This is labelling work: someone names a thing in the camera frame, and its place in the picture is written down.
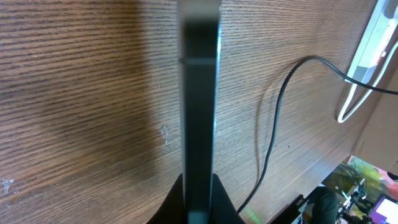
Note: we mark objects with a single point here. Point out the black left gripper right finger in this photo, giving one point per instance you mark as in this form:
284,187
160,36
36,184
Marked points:
222,208

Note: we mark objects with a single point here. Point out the white power strip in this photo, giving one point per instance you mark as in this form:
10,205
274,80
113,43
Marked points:
372,46

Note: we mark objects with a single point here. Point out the Galaxy S25 smartphone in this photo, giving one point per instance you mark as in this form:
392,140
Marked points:
199,62

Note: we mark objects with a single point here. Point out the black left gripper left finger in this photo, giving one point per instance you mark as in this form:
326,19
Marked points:
172,209

